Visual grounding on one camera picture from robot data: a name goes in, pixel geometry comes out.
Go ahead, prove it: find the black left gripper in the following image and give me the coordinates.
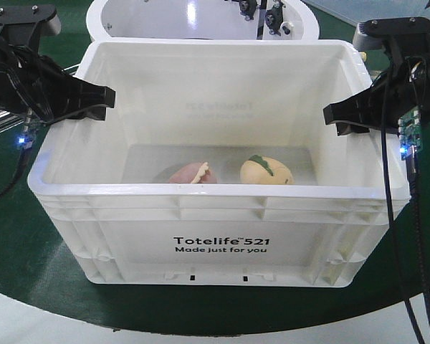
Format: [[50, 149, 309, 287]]
[[0, 36, 115, 124]]

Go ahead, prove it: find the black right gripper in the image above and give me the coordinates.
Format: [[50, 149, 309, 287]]
[[323, 54, 430, 136]]

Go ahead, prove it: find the yellow plush leaf toy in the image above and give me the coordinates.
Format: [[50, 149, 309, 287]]
[[239, 155, 295, 185]]

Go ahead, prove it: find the pink plush egg toy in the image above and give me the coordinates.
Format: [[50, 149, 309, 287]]
[[168, 162, 217, 184]]

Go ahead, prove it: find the white plastic tote box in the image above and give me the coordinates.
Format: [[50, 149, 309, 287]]
[[28, 38, 388, 287]]

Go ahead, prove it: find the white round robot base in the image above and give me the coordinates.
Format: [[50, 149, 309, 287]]
[[86, 0, 320, 40]]

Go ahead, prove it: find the green circuit board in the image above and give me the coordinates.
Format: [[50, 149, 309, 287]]
[[398, 107, 423, 161]]

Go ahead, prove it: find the black left cable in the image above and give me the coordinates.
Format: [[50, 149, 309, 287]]
[[0, 107, 35, 209]]

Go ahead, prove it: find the black cable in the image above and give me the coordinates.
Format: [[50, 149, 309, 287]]
[[379, 57, 430, 344], [0, 107, 35, 209]]

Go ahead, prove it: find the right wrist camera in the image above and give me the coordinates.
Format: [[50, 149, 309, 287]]
[[352, 16, 430, 56]]

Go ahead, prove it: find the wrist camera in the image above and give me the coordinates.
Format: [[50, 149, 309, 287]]
[[0, 4, 62, 52], [352, 16, 430, 56]]

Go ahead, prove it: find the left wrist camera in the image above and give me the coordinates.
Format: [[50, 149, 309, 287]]
[[0, 4, 62, 52]]

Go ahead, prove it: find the black right cable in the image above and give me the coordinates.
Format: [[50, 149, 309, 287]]
[[379, 57, 430, 344]]

